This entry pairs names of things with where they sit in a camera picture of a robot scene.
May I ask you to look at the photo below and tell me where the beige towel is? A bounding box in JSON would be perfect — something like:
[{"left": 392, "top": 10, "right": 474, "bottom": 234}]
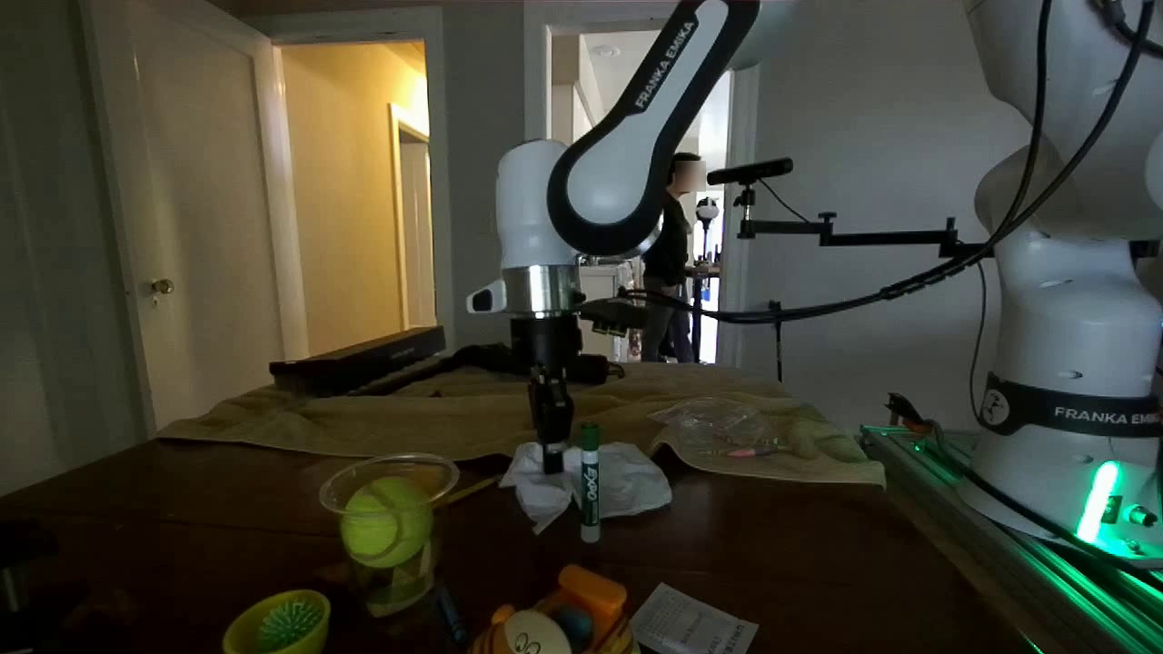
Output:
[{"left": 156, "top": 361, "right": 888, "bottom": 488}]

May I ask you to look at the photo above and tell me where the white door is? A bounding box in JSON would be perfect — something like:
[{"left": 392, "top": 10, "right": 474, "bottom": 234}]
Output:
[{"left": 80, "top": 0, "right": 312, "bottom": 430}]

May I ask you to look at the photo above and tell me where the long black case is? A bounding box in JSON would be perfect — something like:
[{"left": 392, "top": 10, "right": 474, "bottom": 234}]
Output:
[{"left": 268, "top": 325, "right": 448, "bottom": 398}]

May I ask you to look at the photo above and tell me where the orange toy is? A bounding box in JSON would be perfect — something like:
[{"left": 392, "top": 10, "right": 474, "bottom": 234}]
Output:
[{"left": 468, "top": 563, "right": 638, "bottom": 654}]

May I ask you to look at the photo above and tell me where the clear plastic cup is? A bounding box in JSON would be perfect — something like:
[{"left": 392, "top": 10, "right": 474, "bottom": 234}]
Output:
[{"left": 318, "top": 452, "right": 461, "bottom": 619}]

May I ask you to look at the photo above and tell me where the camera on mount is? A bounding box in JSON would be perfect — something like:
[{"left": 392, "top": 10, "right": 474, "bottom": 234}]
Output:
[{"left": 706, "top": 157, "right": 997, "bottom": 264}]

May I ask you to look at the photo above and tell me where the wooden pencil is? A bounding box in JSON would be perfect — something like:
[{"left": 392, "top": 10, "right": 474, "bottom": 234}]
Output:
[{"left": 443, "top": 473, "right": 502, "bottom": 507}]

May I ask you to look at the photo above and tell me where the green spiky ball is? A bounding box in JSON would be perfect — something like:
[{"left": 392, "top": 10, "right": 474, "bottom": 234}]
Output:
[{"left": 256, "top": 599, "right": 324, "bottom": 654}]

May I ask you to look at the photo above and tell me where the person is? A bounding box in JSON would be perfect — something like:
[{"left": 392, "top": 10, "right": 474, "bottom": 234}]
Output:
[{"left": 640, "top": 153, "right": 709, "bottom": 364}]

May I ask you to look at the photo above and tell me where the blue marker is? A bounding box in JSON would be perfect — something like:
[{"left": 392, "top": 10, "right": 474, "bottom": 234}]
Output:
[{"left": 433, "top": 581, "right": 470, "bottom": 647}]

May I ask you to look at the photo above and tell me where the white paper slip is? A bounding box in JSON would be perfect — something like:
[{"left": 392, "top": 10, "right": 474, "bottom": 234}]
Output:
[{"left": 629, "top": 582, "right": 760, "bottom": 654}]

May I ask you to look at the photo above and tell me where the yellow tennis ball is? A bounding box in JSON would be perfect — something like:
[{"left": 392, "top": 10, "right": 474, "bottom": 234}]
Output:
[{"left": 340, "top": 477, "right": 435, "bottom": 570}]

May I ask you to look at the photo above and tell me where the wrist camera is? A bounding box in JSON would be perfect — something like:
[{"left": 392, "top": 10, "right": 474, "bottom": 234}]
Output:
[{"left": 581, "top": 295, "right": 649, "bottom": 339}]

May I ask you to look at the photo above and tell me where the green marker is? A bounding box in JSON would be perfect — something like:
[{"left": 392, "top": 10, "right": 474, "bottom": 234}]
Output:
[{"left": 579, "top": 421, "right": 603, "bottom": 544}]

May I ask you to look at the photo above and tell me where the yellow-green bowl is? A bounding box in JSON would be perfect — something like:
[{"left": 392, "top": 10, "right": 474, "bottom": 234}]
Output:
[{"left": 222, "top": 589, "right": 333, "bottom": 654}]

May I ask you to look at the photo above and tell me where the red and black clamp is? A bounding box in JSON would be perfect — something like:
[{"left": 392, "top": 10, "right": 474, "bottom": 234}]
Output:
[{"left": 885, "top": 391, "right": 939, "bottom": 436}]

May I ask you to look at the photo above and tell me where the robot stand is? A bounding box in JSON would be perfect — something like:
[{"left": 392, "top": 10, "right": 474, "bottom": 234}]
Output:
[{"left": 859, "top": 423, "right": 1163, "bottom": 654}]

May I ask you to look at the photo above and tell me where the clear plastic bag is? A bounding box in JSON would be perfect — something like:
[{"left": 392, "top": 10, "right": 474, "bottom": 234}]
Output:
[{"left": 649, "top": 396, "right": 802, "bottom": 461}]

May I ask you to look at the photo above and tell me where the white paper towel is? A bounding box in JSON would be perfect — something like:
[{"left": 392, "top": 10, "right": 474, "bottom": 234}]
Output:
[{"left": 498, "top": 441, "right": 674, "bottom": 535}]

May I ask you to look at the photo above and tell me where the black folded tripod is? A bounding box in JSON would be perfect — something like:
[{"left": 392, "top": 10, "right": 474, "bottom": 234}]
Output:
[{"left": 359, "top": 342, "right": 628, "bottom": 397}]

